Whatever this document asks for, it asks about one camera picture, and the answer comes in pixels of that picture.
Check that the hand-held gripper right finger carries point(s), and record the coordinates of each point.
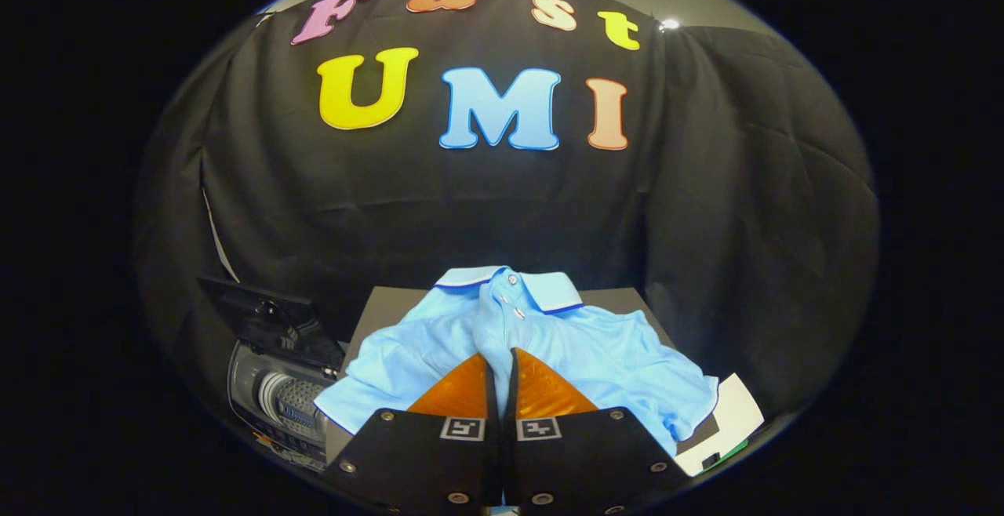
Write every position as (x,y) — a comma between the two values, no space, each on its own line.
(588,461)

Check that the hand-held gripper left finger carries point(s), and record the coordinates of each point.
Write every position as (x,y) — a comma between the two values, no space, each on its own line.
(423,461)

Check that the light blue polo shirt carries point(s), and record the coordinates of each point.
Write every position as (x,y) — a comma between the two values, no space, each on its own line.
(612,359)

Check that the grey washing machine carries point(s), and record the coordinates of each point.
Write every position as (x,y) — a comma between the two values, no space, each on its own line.
(274,398)

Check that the green object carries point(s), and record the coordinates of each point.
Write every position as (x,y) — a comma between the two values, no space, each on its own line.
(736,451)

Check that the white flat box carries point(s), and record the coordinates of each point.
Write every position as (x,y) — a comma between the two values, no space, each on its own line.
(733,418)

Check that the black and beige cabinet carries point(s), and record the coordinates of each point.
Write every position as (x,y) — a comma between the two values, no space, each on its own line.
(384,308)

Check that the black backdrop cloth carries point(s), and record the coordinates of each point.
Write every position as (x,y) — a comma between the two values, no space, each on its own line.
(510,210)

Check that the small ceiling light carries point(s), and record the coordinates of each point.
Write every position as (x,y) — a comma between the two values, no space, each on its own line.
(669,24)

